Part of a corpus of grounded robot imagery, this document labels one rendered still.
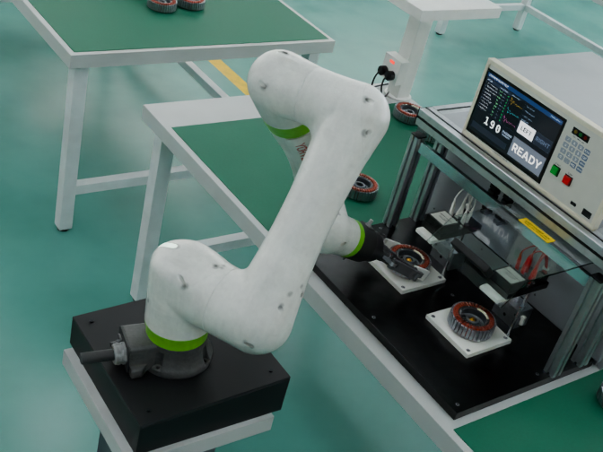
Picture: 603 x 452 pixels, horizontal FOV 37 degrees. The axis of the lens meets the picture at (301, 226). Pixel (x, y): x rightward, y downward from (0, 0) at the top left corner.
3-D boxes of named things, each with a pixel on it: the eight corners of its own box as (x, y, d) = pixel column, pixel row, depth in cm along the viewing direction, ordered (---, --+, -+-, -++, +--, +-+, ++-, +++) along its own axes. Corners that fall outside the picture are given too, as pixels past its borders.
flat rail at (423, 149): (590, 292, 198) (596, 282, 196) (413, 148, 237) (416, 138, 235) (594, 291, 199) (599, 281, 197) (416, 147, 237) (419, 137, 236)
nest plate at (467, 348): (466, 359, 209) (467, 354, 208) (424, 317, 218) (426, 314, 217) (510, 343, 217) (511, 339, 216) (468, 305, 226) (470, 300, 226)
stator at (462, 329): (466, 346, 210) (471, 334, 208) (437, 316, 217) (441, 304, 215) (501, 337, 216) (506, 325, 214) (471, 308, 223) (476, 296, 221)
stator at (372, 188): (383, 198, 264) (387, 187, 262) (355, 205, 258) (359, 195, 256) (359, 178, 271) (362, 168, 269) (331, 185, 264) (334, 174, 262)
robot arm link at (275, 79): (287, 105, 161) (320, 51, 164) (227, 80, 165) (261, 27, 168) (305, 151, 178) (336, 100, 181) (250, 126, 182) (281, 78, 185)
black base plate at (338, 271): (453, 421, 194) (457, 412, 193) (291, 247, 233) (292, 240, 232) (591, 366, 221) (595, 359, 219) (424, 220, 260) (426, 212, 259)
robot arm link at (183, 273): (196, 369, 168) (207, 289, 158) (128, 331, 174) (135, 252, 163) (234, 334, 178) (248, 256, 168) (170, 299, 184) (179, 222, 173)
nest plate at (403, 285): (401, 294, 224) (402, 291, 223) (364, 259, 233) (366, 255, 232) (444, 282, 232) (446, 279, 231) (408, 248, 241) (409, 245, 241)
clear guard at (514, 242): (500, 308, 186) (510, 286, 183) (425, 241, 201) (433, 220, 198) (598, 278, 205) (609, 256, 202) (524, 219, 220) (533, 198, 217)
